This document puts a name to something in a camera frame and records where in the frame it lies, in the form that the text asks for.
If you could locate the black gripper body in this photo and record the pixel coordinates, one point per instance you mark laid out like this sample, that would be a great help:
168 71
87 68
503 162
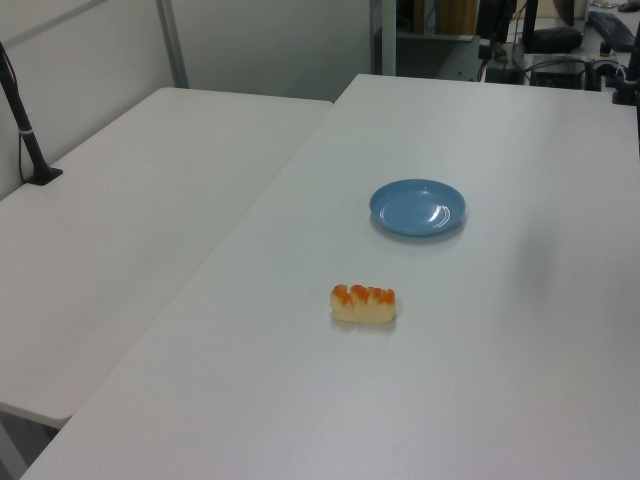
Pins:
496 20

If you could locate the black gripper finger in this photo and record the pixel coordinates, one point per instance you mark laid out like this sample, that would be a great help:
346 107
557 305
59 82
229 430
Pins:
500 53
486 53

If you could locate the bread with orange topping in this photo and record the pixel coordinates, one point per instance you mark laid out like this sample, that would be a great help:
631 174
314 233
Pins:
363 306

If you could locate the blue round plate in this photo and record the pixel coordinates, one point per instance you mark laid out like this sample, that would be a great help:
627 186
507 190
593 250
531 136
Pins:
417 207

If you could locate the black monitor stand pole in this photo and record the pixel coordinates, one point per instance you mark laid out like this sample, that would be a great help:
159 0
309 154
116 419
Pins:
530 22

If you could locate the wooden board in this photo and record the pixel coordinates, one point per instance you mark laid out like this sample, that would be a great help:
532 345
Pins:
450 16

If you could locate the grey metal cabinet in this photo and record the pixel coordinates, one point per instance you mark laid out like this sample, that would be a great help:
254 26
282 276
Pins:
435 55

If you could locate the black electronics box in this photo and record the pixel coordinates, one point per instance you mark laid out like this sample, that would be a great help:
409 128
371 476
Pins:
555 72

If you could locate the dark bag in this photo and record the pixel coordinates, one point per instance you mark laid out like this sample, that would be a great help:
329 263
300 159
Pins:
557 39

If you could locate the black keyboard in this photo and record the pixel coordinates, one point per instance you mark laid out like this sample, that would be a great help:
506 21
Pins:
611 29

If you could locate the black table clamp mount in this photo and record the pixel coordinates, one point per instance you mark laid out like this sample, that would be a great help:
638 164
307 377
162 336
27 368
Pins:
627 80

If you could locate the black camera stand pole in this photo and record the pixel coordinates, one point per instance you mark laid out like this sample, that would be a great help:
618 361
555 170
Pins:
26 132

